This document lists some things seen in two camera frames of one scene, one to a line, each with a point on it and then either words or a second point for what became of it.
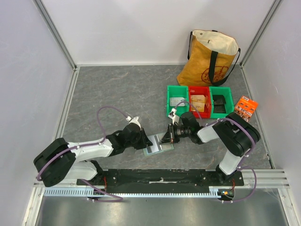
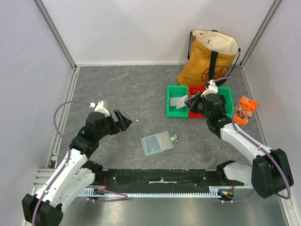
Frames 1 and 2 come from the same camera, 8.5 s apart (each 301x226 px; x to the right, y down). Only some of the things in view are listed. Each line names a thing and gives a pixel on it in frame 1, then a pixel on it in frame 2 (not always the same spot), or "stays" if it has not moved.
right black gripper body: [170, 133] → [195, 102]
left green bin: [175, 94] stays
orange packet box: [244, 108] stays
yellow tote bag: [211, 55] stays
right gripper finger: [167, 138] → [194, 104]
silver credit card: [156, 146] → [180, 101]
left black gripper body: [139, 142] → [109, 128]
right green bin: [226, 91] stays
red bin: [201, 90] stays
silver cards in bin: [173, 101] stays
